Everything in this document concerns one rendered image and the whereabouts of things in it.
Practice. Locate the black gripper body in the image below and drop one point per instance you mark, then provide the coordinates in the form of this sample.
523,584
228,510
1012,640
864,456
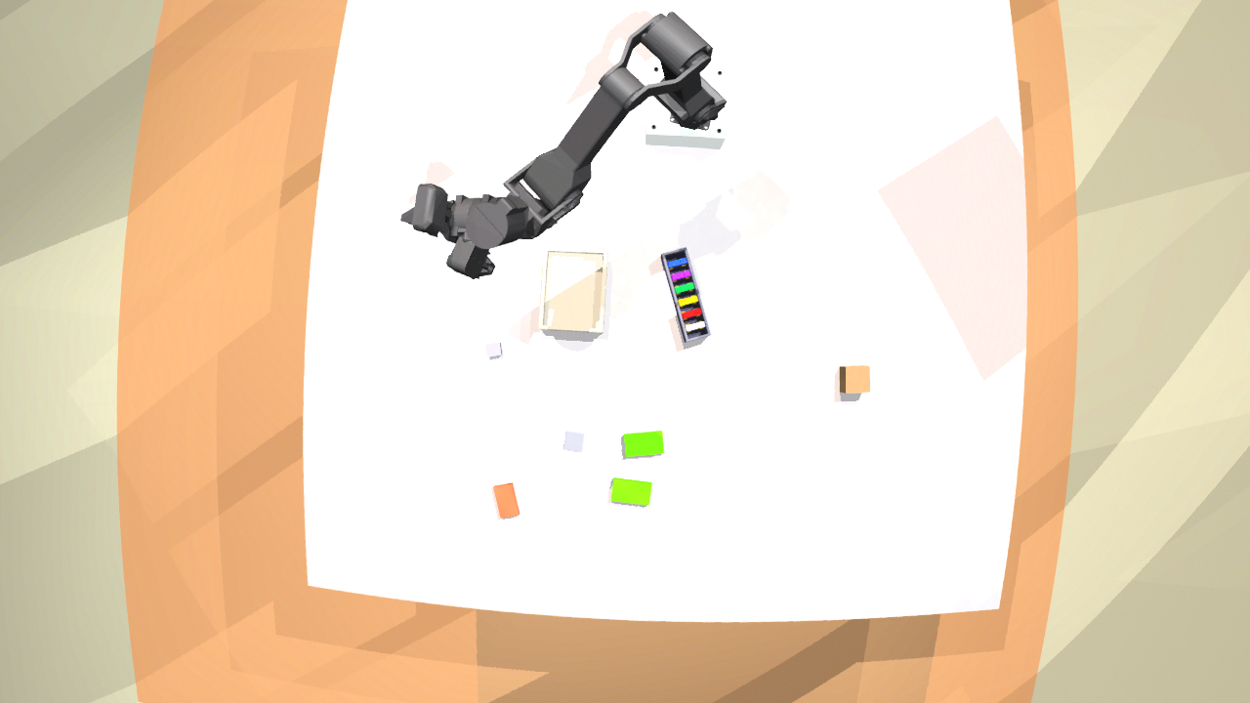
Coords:
433,213

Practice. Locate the orange rectangular block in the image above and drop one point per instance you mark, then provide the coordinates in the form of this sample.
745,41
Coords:
506,500

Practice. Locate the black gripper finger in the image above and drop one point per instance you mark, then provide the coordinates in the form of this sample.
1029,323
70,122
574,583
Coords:
447,235
407,217

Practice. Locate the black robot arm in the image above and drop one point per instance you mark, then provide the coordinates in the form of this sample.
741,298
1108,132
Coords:
559,176

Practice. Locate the small tan block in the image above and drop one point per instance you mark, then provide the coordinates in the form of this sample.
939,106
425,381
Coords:
854,378

